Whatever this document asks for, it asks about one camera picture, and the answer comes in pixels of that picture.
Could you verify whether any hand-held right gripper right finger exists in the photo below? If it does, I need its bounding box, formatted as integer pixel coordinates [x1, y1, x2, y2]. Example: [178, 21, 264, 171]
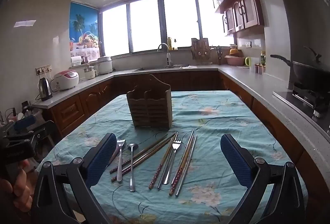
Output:
[220, 134, 306, 224]

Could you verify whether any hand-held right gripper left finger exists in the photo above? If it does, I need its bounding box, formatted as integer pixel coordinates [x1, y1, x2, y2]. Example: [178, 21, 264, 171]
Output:
[31, 133, 118, 224]

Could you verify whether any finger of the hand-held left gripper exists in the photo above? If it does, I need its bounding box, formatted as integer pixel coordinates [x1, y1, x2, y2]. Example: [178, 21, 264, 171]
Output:
[5, 115, 37, 140]

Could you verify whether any steel fork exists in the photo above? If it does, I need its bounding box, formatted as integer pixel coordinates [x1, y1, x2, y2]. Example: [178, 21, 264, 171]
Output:
[163, 139, 182, 185]
[117, 139, 126, 183]

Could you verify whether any steel spoon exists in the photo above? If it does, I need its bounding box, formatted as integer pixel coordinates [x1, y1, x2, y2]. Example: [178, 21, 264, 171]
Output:
[127, 143, 139, 192]

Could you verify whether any dark brown chopstick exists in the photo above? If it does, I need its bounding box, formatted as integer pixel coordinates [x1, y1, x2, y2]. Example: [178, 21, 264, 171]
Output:
[111, 132, 176, 183]
[110, 135, 169, 174]

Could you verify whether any red-patterned bamboo chopstick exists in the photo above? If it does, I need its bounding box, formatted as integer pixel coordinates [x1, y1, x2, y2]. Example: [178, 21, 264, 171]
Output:
[169, 129, 194, 196]
[171, 135, 192, 186]
[149, 132, 178, 190]

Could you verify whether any wooden utensil holder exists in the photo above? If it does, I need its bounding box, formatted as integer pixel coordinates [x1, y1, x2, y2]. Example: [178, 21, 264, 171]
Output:
[126, 74, 173, 129]

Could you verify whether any person's left hand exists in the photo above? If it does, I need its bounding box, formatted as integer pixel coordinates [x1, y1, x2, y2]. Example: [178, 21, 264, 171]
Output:
[0, 159, 34, 214]

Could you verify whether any steel electric kettle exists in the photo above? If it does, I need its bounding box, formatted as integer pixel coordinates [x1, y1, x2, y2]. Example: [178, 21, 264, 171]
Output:
[38, 77, 53, 101]

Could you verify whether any teal floral tablecloth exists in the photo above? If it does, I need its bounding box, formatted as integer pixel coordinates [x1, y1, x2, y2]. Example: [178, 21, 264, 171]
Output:
[36, 90, 308, 224]

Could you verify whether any pink and white rice cooker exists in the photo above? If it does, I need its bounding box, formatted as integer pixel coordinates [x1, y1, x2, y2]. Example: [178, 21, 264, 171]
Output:
[53, 70, 79, 91]

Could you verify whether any grey kitchen countertop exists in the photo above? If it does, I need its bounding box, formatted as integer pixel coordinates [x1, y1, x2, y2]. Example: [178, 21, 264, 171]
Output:
[32, 64, 330, 186]

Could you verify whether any small white cooking pot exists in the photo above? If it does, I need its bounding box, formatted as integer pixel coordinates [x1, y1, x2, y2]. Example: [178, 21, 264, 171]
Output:
[85, 64, 98, 80]

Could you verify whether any large white rice cooker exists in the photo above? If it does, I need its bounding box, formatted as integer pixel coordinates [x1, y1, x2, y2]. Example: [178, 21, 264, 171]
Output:
[97, 56, 113, 75]

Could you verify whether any gas stove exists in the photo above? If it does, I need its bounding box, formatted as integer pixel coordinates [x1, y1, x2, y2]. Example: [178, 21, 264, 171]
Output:
[273, 82, 330, 124]

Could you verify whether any pink plastic basin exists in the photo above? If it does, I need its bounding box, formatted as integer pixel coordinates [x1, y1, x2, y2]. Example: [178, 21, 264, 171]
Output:
[225, 56, 246, 66]

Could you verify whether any wooden dish rack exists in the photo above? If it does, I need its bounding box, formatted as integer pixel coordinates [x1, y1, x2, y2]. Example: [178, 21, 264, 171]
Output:
[191, 38, 213, 64]

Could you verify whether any black wok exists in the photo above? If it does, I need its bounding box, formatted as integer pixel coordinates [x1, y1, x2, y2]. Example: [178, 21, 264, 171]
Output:
[270, 46, 330, 85]

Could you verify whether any chrome kitchen faucet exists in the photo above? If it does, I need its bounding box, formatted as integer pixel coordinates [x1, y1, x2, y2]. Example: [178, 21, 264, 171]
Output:
[158, 43, 174, 68]

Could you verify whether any kitchen window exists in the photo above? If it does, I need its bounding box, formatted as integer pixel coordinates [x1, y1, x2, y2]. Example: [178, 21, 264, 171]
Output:
[99, 0, 236, 57]

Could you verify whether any wall power outlet strip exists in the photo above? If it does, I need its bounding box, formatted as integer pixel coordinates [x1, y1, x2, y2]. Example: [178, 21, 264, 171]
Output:
[35, 65, 53, 75]

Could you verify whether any tropical fruit wall poster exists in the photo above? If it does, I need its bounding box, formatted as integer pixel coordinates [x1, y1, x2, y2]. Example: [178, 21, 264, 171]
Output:
[70, 2, 100, 58]

